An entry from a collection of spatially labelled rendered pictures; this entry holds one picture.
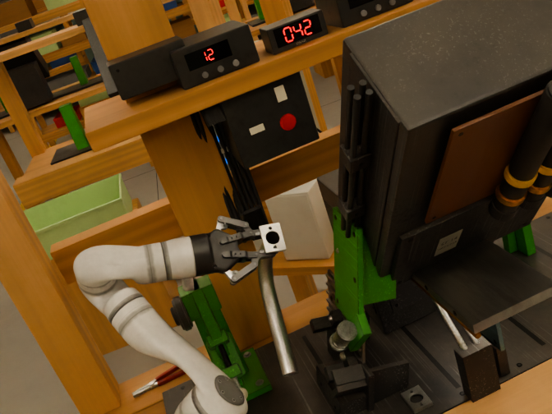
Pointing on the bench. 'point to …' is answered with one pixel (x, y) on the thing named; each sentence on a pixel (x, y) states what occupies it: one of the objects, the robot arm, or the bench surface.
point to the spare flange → (416, 402)
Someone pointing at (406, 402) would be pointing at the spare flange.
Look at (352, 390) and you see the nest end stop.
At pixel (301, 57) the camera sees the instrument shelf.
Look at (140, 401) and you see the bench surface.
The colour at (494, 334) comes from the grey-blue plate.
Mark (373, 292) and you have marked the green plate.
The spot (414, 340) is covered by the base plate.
